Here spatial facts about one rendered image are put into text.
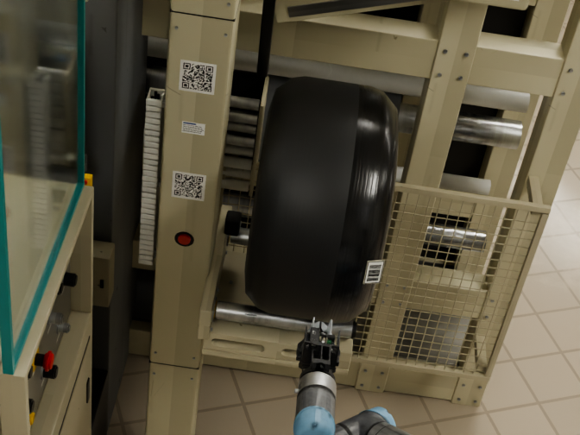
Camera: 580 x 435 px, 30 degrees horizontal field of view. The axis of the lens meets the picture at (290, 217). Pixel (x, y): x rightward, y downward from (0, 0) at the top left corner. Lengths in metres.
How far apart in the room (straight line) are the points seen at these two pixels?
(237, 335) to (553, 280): 1.99
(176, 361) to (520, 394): 1.45
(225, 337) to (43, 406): 0.48
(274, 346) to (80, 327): 0.46
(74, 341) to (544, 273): 2.32
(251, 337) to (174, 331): 0.25
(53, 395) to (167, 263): 0.43
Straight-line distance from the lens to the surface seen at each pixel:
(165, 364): 2.86
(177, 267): 2.61
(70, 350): 2.51
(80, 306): 2.58
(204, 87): 2.29
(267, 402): 3.62
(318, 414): 2.03
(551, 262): 4.42
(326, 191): 2.26
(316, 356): 2.17
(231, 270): 2.86
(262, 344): 2.62
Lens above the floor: 2.75
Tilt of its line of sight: 40 degrees down
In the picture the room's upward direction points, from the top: 9 degrees clockwise
